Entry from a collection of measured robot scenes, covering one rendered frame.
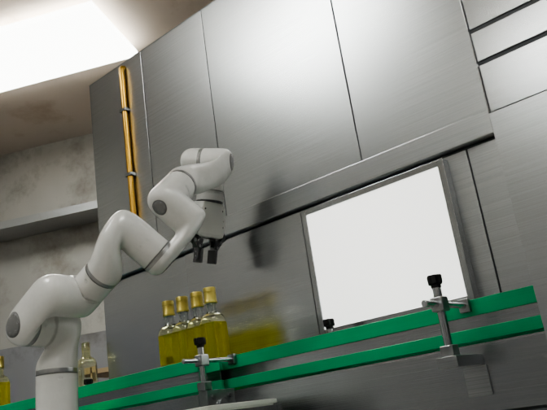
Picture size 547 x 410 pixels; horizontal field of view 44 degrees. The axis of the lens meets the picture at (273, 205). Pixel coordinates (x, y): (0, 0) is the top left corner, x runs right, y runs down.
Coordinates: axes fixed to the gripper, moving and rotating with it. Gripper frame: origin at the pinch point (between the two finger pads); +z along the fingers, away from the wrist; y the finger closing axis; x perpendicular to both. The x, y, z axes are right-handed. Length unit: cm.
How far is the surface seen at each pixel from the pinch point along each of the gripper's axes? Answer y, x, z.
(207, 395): 15.1, 20.0, 33.9
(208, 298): 1.4, 4.1, 11.3
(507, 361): 7, 88, 19
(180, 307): 1.1, -7.2, 14.5
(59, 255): -171, -338, -13
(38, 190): -163, -367, -65
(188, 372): 13.5, 11.1, 29.7
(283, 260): -11.9, 18.3, -0.1
